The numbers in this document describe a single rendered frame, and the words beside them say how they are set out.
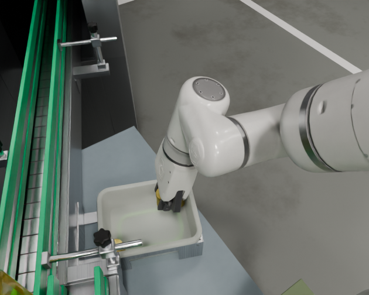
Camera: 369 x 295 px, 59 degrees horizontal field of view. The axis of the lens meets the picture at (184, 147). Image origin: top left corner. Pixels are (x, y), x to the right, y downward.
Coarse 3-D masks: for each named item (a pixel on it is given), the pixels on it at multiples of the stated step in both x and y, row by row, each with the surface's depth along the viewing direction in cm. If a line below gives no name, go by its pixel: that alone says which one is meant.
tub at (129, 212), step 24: (120, 192) 79; (144, 192) 81; (192, 192) 78; (120, 216) 82; (144, 216) 82; (168, 216) 82; (192, 216) 75; (144, 240) 78; (168, 240) 78; (192, 240) 70
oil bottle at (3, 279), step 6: (0, 270) 44; (0, 276) 43; (6, 276) 45; (0, 282) 43; (6, 282) 44; (12, 282) 46; (0, 288) 42; (6, 288) 44; (12, 288) 46; (18, 288) 48; (24, 288) 50; (0, 294) 42; (6, 294) 44; (12, 294) 45; (18, 294) 47; (24, 294) 49; (30, 294) 51
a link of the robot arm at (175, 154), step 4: (164, 140) 55; (168, 140) 52; (164, 144) 54; (168, 144) 53; (164, 148) 54; (168, 148) 53; (172, 148) 52; (168, 152) 54; (172, 152) 53; (176, 152) 52; (180, 152) 52; (172, 156) 53; (176, 156) 53; (180, 156) 52; (184, 156) 52; (188, 156) 52; (176, 160) 53; (180, 160) 53; (184, 160) 53; (188, 160) 53; (188, 164) 54
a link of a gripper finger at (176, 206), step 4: (180, 192) 58; (176, 196) 58; (180, 196) 59; (172, 200) 62; (176, 200) 59; (180, 200) 59; (172, 204) 60; (176, 204) 59; (180, 204) 59; (172, 208) 60; (176, 208) 59
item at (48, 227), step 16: (64, 0) 120; (64, 16) 114; (64, 32) 109; (64, 48) 104; (64, 64) 100; (48, 112) 77; (48, 128) 74; (48, 144) 71; (48, 160) 68; (48, 176) 66; (48, 192) 64; (48, 208) 63; (48, 224) 61; (48, 240) 60; (48, 272) 58
